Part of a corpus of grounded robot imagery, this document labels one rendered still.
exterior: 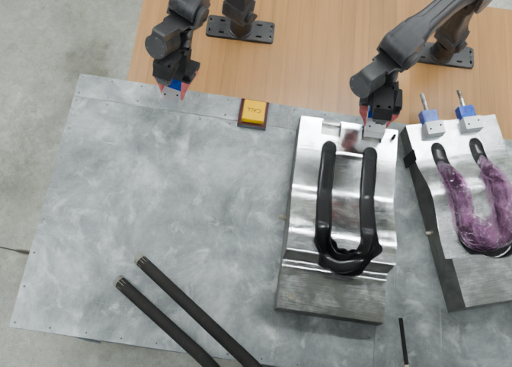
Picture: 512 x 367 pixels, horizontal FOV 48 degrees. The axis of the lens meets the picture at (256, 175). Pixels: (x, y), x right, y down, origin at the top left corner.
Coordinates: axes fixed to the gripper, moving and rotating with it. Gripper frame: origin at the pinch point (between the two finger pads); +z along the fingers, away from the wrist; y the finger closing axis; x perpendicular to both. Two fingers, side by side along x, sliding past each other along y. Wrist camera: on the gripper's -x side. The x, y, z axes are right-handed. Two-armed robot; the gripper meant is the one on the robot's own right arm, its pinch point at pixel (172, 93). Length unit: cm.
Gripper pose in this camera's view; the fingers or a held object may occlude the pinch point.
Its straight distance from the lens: 147.6
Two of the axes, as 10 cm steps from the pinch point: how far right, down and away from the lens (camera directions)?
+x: 2.5, -6.2, 7.4
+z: -2.0, 7.2, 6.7
